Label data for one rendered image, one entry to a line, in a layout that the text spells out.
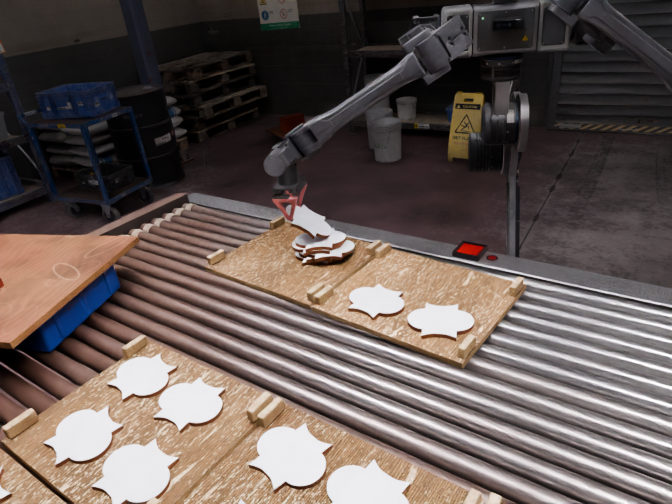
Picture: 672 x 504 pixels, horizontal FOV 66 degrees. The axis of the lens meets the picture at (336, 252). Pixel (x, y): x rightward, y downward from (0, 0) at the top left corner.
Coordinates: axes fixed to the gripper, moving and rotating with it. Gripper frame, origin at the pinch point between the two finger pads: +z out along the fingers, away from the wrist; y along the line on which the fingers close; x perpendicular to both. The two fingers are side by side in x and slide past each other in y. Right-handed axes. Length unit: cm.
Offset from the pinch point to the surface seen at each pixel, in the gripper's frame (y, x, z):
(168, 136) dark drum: 313, 226, 61
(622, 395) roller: -48, -76, 17
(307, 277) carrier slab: -12.8, -5.7, 13.9
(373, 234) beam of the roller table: 17.7, -19.3, 16.1
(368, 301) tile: -25.1, -24.7, 12.8
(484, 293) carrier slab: -18, -52, 14
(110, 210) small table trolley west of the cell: 213, 235, 93
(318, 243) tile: -4.1, -7.4, 8.0
